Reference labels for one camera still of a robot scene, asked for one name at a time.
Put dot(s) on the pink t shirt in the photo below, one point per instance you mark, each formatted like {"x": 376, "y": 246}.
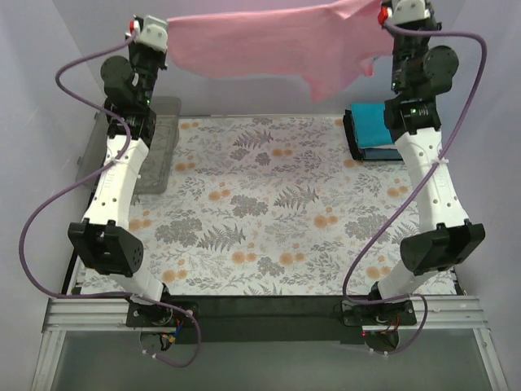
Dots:
{"x": 329, "y": 46}

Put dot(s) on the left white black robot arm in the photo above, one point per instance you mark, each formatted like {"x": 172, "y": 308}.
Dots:
{"x": 102, "y": 239}

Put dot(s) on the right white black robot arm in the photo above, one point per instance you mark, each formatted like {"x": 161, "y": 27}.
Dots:
{"x": 447, "y": 237}

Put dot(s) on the floral table mat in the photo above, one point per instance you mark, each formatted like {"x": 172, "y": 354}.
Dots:
{"x": 271, "y": 205}

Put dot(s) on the clear plastic bin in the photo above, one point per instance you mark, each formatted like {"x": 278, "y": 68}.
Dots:
{"x": 155, "y": 169}

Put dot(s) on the grey blue folded t shirt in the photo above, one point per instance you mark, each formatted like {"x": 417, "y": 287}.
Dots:
{"x": 381, "y": 154}

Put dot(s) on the teal folded t shirt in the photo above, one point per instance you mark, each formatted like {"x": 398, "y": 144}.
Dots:
{"x": 369, "y": 127}

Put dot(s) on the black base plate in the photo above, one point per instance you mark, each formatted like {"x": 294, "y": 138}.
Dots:
{"x": 213, "y": 319}

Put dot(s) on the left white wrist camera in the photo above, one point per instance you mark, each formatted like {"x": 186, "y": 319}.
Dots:
{"x": 151, "y": 32}

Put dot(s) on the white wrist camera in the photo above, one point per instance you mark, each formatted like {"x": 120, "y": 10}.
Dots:
{"x": 403, "y": 11}
{"x": 151, "y": 32}

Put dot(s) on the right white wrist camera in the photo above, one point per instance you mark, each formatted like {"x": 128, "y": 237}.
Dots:
{"x": 403, "y": 11}

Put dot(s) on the aluminium frame rail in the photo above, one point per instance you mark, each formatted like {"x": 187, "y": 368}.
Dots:
{"x": 110, "y": 314}

